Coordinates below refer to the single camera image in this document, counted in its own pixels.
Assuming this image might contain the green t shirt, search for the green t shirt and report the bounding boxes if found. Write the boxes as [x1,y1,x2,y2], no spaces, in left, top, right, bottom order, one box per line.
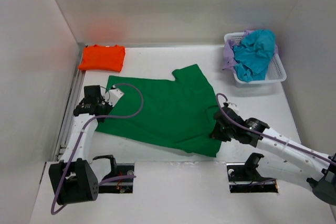
[97,65,221,157]

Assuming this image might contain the orange t shirt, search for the orange t shirt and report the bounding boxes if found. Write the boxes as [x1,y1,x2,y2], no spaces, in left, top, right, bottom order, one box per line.
[78,45,125,73]

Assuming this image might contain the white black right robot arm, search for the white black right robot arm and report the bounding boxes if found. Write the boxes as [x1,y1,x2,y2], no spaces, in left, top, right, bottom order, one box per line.
[211,106,335,205]

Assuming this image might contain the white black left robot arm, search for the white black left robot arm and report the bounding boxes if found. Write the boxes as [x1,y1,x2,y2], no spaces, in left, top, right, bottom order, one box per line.
[48,86,124,206]

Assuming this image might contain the lilac t shirt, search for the lilac t shirt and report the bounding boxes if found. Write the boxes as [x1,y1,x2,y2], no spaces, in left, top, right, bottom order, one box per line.
[222,29,279,71]

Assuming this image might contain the white plastic basket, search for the white plastic basket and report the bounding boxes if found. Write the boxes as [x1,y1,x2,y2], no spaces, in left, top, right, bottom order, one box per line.
[224,31,287,88]

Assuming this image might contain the teal t shirt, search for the teal t shirt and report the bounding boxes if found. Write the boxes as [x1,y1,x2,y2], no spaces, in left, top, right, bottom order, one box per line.
[233,29,276,82]

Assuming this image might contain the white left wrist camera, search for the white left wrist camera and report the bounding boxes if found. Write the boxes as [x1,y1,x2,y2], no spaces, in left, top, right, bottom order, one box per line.
[107,88,124,106]

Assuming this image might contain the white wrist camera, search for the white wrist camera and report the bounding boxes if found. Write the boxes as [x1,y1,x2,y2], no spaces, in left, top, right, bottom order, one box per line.
[107,88,124,106]
[225,102,238,109]

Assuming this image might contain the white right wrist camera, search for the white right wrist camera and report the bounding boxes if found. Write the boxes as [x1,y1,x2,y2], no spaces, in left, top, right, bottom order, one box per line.
[225,102,238,109]

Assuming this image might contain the aluminium frame rail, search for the aluminium frame rail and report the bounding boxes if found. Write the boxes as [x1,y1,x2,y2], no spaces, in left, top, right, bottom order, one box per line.
[51,42,87,161]

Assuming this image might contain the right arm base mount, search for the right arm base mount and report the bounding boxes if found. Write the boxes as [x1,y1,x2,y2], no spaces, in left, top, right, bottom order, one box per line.
[226,153,278,193]

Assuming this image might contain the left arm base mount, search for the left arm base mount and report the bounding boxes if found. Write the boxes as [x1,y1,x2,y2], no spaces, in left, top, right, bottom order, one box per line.
[90,155,135,194]

